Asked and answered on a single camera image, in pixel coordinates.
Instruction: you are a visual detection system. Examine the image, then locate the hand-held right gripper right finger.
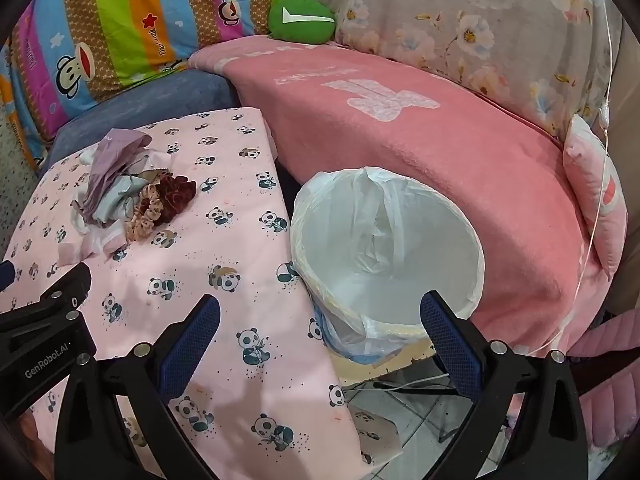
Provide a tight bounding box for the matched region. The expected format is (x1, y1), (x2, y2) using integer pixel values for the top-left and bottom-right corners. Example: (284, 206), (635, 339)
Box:
(419, 290), (583, 480)

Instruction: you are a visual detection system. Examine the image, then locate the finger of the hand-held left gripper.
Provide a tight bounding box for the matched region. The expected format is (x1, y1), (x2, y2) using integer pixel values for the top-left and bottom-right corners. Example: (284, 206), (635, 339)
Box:
(22, 261), (94, 313)

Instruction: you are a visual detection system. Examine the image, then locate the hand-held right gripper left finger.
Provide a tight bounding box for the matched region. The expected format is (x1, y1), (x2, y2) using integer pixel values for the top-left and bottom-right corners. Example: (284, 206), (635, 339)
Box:
(55, 294), (236, 480)

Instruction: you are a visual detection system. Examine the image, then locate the pale pink cloth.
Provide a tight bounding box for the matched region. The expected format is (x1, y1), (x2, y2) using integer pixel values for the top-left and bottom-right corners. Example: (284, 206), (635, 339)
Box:
(57, 219), (127, 267)

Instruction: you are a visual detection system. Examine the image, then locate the light blue cloth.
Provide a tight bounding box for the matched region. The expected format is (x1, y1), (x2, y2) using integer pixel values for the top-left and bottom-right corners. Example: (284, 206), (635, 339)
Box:
(92, 175), (146, 227)

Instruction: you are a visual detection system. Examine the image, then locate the beige pink scrunchie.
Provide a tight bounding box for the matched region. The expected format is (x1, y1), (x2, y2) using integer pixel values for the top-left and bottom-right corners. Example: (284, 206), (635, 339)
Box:
(125, 182), (166, 243)

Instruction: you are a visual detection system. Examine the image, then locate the purple cloth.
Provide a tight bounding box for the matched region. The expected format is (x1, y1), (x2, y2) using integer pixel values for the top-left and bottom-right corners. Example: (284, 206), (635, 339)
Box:
(70, 129), (153, 221)

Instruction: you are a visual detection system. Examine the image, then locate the beige cloth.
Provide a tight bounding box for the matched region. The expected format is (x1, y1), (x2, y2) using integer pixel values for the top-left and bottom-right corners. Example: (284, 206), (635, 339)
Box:
(132, 165), (166, 187)

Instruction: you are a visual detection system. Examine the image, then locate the dark red velvet scrunchie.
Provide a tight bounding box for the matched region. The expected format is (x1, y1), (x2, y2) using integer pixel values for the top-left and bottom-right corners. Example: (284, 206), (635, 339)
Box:
(152, 174), (198, 223)

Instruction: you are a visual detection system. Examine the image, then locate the wooden board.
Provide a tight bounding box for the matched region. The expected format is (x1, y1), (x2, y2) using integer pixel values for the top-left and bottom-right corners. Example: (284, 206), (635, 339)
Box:
(330, 337), (442, 387)

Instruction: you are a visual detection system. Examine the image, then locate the pink panda print cloth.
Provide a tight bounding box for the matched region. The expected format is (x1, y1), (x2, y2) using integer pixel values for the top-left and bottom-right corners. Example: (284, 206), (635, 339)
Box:
(0, 107), (406, 480)

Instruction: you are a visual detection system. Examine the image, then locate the pink tufted chair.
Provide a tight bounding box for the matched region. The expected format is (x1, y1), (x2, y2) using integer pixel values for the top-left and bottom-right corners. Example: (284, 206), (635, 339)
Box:
(570, 310), (640, 466)

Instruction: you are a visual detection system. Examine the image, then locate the pink fleece blanket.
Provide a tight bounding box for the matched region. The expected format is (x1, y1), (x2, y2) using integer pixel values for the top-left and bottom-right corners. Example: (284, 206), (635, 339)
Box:
(187, 40), (608, 356)

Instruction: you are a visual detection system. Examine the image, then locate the pink printed pillow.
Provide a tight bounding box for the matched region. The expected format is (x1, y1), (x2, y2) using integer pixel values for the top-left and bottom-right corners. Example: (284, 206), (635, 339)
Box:
(563, 114), (628, 281)

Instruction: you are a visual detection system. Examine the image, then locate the blue sofa cushion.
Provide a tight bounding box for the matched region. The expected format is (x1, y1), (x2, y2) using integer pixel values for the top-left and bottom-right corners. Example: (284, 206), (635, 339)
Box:
(47, 67), (241, 171)

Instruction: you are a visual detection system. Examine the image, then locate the colourful monkey print quilt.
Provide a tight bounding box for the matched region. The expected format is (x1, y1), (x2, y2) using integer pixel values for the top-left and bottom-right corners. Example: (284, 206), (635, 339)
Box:
(0, 0), (291, 171)

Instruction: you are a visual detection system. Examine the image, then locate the green plush cushion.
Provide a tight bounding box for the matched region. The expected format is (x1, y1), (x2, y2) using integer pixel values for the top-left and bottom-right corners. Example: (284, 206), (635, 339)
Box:
(268, 0), (337, 42)

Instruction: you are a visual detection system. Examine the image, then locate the grey floral blanket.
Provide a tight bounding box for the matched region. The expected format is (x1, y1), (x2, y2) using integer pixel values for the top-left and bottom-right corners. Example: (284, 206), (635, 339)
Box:
(285, 0), (623, 141)

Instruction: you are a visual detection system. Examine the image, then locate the white floor cable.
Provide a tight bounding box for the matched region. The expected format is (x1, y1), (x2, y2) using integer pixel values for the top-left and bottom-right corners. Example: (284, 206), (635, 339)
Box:
(345, 371), (453, 392)

